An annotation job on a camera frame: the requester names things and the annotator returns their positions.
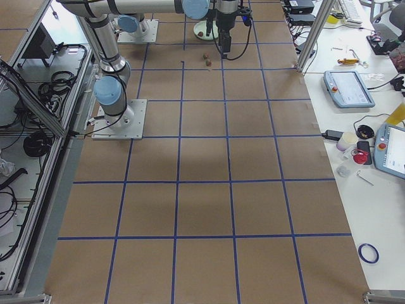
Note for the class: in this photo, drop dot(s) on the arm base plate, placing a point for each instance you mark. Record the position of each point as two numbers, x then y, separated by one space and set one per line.
146 32
130 126

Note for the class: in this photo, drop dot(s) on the teach pendant far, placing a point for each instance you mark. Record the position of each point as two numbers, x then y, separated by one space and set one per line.
347 89

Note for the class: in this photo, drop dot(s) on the orange handled tool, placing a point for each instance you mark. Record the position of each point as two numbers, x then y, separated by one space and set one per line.
348 61

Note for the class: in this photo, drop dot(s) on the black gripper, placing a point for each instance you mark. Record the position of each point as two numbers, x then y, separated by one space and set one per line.
209 26
225 23

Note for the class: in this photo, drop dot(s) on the aluminium frame post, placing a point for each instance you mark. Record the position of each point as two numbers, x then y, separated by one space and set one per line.
321 17

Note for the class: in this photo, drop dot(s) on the blue tape roll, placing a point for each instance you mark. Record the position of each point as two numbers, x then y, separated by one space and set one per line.
368 253

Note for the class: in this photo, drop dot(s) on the light green plate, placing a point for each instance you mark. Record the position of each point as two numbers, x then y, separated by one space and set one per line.
201 26

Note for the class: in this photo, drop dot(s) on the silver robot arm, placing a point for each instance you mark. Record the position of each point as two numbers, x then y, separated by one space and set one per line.
110 90

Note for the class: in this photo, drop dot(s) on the teach pendant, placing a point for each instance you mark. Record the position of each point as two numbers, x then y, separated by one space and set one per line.
347 89
389 150

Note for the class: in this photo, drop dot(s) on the black control box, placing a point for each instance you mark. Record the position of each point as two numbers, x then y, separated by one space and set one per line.
41 46

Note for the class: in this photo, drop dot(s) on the red round object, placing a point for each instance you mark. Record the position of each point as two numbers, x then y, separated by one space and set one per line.
359 156

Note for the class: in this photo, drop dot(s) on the black power adapter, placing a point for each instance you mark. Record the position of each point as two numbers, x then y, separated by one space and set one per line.
332 135

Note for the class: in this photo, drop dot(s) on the teach pendant near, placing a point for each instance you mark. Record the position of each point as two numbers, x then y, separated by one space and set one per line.
389 150

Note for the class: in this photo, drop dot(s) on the white plastic cup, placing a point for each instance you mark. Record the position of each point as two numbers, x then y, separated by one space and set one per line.
347 140

